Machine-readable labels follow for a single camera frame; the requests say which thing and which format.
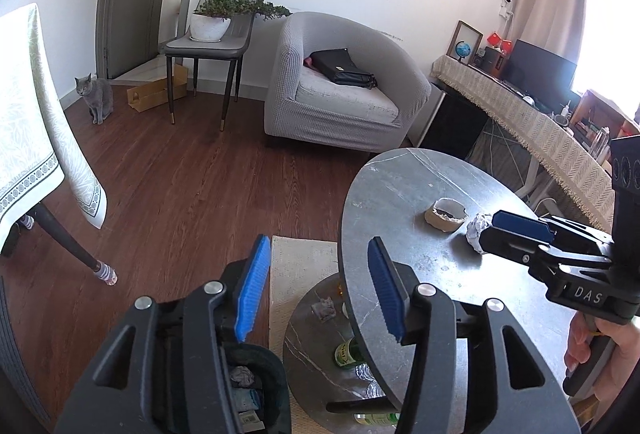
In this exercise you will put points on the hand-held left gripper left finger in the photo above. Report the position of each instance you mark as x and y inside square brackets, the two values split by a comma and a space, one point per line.
[252, 284]

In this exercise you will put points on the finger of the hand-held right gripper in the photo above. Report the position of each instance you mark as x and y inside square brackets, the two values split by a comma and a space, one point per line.
[510, 246]
[520, 223]

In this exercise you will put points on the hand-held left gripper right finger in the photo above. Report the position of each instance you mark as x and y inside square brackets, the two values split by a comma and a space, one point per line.
[387, 284]

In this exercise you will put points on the white paper ball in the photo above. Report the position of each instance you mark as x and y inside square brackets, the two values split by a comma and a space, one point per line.
[476, 234]
[242, 375]

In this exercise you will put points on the paper tape roll core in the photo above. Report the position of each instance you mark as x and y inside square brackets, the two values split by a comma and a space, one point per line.
[445, 216]

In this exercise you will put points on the black trash bin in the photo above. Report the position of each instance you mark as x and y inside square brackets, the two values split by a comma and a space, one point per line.
[275, 379]

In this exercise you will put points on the blue white plastic packet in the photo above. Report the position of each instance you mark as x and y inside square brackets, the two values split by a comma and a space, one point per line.
[247, 400]

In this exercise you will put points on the person's right hand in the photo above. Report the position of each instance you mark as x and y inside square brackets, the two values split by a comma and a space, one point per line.
[627, 349]

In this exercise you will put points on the beige floor rug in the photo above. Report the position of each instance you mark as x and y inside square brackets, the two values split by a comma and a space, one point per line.
[300, 264]

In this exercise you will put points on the crumpled grey paper lower shelf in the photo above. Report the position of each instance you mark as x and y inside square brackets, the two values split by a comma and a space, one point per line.
[324, 309]

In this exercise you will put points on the green glass bottle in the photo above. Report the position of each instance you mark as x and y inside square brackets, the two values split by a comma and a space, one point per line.
[347, 353]

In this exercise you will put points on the grey marble round table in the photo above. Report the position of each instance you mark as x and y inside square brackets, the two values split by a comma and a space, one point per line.
[400, 194]

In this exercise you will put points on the beige fringed desk cloth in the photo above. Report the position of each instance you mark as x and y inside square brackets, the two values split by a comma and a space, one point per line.
[525, 128]

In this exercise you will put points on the clear plastic bottle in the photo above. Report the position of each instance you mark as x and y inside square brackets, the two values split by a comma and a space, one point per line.
[369, 376]
[375, 418]

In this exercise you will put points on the wooden desk shelf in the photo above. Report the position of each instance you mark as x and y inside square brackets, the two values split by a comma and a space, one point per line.
[600, 113]

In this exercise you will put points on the black cabinet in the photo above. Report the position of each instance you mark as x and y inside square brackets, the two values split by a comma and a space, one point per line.
[450, 123]

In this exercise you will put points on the small white desk bottle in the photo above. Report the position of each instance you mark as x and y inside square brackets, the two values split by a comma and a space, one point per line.
[565, 109]

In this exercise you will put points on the black monitor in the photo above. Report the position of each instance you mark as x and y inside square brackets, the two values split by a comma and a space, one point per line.
[540, 71]

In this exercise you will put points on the brown wooden box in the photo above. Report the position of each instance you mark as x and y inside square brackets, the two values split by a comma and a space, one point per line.
[494, 61]

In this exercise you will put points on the grey armchair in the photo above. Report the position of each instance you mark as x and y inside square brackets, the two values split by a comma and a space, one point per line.
[350, 113]

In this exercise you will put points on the small blue globe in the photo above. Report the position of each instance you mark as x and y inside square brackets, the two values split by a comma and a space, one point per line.
[463, 51]

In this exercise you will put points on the small red flags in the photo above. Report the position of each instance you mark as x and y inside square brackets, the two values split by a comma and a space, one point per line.
[499, 41]

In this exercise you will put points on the dark table leg with sock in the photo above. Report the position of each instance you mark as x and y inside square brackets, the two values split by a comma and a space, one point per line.
[65, 239]

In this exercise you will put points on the cardboard box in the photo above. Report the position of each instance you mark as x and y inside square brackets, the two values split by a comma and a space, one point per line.
[150, 93]

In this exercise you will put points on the black handbag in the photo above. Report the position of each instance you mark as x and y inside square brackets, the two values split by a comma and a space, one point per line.
[345, 66]

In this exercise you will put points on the pink cloth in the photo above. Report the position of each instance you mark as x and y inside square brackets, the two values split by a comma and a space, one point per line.
[308, 61]

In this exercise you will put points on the grey cat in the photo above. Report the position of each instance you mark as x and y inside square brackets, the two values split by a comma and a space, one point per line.
[97, 96]

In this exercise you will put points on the potted green plant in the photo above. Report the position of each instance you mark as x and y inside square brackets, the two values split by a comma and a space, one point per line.
[210, 26]

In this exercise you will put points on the white patterned tablecloth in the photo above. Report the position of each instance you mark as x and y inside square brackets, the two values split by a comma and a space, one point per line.
[30, 123]

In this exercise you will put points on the wooden picture frame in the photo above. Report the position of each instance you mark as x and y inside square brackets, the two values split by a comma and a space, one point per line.
[467, 31]

